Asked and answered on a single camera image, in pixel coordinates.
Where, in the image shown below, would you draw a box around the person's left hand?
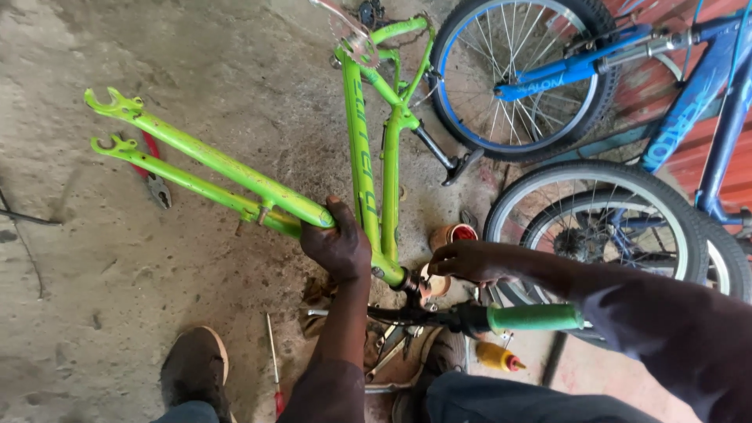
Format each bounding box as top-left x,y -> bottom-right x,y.
300,195 -> 373,284

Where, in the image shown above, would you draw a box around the person's right hand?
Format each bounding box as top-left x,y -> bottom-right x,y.
427,240 -> 530,289

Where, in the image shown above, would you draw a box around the green bicycle fork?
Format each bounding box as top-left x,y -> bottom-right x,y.
84,87 -> 337,239

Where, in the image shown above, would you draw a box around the brown tub of red grease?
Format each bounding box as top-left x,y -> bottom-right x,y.
428,223 -> 479,253

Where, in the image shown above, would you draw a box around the small brown tub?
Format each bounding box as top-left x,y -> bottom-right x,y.
418,263 -> 452,298

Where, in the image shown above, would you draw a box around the person's right black shoe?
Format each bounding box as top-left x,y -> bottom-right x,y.
390,328 -> 471,423

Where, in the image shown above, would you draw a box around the person's black shoe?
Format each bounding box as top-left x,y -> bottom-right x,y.
390,328 -> 471,423
159,325 -> 237,423

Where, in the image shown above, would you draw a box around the black crank with pedal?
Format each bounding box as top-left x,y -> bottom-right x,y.
411,123 -> 485,188

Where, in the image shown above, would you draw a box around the yellow oil bottle red tip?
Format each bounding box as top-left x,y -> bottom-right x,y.
475,341 -> 527,373

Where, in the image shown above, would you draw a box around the black rod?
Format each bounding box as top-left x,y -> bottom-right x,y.
539,331 -> 569,387

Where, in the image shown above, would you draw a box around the person's dark trousers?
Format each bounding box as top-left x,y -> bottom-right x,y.
150,370 -> 667,423

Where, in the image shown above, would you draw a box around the person's left black shoe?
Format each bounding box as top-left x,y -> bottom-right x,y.
159,325 -> 237,423

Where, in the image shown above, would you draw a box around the blue bicycle with blue rim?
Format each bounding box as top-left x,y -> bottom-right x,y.
428,0 -> 752,175

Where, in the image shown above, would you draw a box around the blue bicycle with white rims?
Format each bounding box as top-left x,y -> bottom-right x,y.
482,59 -> 752,349

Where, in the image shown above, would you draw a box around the green bicycle frame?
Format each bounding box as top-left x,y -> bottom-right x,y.
334,16 -> 438,289

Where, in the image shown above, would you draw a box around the black handlebar with green grip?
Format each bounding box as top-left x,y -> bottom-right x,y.
305,301 -> 586,343

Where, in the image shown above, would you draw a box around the red handled screwdriver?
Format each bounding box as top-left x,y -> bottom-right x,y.
266,313 -> 287,419

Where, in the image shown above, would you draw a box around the silver chainring with crank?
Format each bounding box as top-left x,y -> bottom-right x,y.
309,0 -> 381,69

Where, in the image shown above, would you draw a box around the rusty bicycle chain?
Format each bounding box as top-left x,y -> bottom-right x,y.
352,0 -> 439,52

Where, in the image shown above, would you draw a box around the red handled pliers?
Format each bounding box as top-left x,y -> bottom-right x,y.
117,132 -> 174,210

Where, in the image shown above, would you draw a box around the black cable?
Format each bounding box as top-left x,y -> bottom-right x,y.
0,187 -> 63,300

